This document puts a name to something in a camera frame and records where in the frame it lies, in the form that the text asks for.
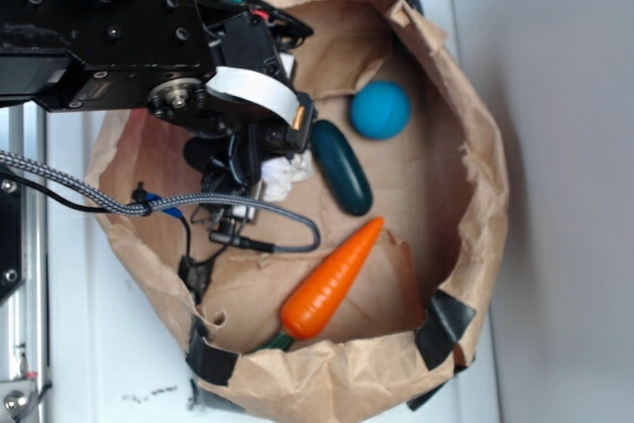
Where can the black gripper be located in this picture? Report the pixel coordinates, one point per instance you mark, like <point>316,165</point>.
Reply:
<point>232,166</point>

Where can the white paper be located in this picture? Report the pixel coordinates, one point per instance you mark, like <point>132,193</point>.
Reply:
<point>280,174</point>

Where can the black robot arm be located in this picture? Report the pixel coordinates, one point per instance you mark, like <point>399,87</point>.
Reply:
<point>219,68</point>

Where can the dark green oblong toy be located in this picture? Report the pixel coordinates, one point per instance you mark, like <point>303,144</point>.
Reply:
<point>341,168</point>

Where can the blue textured ball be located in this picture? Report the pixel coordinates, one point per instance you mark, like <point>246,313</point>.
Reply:
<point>381,110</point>

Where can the orange plastic toy carrot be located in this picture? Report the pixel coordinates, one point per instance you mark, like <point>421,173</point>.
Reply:
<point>311,306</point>

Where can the brown paper bag bin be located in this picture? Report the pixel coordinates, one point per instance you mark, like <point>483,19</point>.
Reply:
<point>414,315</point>

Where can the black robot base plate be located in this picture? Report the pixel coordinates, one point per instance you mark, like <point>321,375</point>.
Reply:
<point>11,234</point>

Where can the aluminium frame rail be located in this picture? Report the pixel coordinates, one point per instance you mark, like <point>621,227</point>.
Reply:
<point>26,384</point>

